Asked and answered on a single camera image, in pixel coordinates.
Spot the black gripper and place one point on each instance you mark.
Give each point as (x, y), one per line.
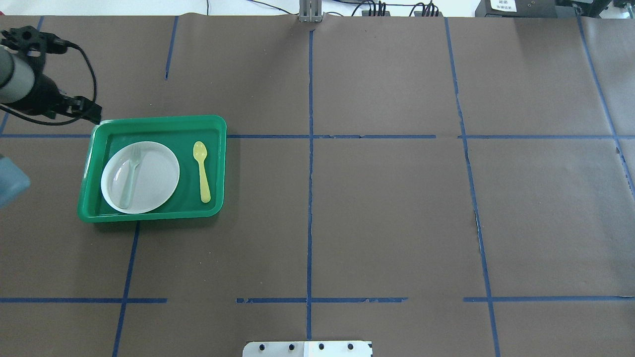
(43, 96)

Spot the yellow plastic spoon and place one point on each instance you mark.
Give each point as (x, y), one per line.
(200, 154)

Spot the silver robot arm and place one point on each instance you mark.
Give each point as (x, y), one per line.
(14, 69)

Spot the pale green plastic fork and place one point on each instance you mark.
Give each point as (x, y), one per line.
(133, 164)

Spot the white round plate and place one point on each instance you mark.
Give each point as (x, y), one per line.
(157, 177)

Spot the green plastic tray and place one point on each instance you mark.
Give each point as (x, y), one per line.
(178, 133)

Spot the orange black power strip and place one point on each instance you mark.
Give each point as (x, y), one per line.
(425, 10)
(376, 8)

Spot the black box device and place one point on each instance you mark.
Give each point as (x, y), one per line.
(523, 9)

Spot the aluminium frame post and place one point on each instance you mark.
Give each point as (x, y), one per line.
(310, 11)

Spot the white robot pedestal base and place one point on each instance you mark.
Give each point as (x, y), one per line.
(335, 348)

